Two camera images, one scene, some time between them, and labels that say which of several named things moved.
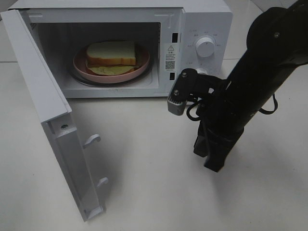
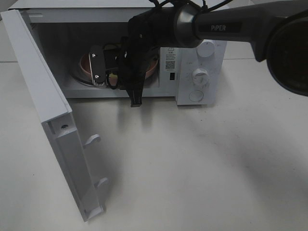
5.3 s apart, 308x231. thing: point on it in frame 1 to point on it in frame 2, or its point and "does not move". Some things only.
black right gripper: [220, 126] to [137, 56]
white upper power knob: [205, 47] does not move
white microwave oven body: [130, 48] does not move
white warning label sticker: [170, 55] does not move
